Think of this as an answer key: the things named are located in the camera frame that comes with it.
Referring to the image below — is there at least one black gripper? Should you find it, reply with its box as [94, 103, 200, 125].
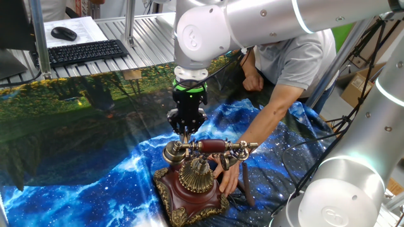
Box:
[166, 91, 209, 135]

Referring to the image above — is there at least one red brass rotary phone base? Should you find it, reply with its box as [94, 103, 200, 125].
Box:
[153, 154, 230, 227]

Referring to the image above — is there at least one person's right forearm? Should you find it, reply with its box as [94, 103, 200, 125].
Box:
[239, 49, 258, 76]

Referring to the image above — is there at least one person's left forearm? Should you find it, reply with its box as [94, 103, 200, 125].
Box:
[238, 93, 297, 149]

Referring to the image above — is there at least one red brass phone handset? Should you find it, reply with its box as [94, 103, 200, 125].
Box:
[162, 137, 259, 171]

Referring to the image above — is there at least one person's right hand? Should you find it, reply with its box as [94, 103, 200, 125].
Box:
[242, 73, 264, 92]

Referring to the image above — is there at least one person's left hand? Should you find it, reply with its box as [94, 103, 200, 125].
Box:
[213, 157, 241, 198]

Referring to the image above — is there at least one small brown paper tag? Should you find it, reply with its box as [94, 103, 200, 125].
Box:
[122, 69, 142, 81]

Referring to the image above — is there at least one galaxy landscape printed cloth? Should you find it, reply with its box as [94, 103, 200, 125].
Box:
[0, 53, 340, 227]

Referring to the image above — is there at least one black computer keyboard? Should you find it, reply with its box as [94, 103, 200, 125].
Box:
[30, 39, 129, 69]

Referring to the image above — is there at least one white paper sheet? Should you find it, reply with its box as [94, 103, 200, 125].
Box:
[43, 16, 109, 49]

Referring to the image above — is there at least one black computer mouse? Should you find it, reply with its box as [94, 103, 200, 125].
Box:
[50, 26, 78, 42]

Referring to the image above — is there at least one cardboard box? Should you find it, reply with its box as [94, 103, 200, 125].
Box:
[340, 62, 386, 110]

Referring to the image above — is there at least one person in white shirt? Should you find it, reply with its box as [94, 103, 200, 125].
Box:
[23, 0, 76, 23]

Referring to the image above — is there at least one black computer monitor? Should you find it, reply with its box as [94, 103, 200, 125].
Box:
[0, 0, 36, 81]

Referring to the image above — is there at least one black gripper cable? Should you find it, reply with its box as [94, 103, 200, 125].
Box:
[181, 52, 250, 91]

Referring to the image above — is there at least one brown coiled phone cord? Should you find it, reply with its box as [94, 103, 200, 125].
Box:
[235, 162, 256, 207]

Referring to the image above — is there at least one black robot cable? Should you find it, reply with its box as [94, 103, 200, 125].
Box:
[280, 129, 348, 196]

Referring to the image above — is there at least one aluminium frame post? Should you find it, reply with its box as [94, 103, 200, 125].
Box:
[28, 0, 53, 79]
[304, 18, 375, 110]
[121, 0, 137, 48]

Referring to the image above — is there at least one black monitor cable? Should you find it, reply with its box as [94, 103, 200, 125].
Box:
[0, 71, 44, 88]

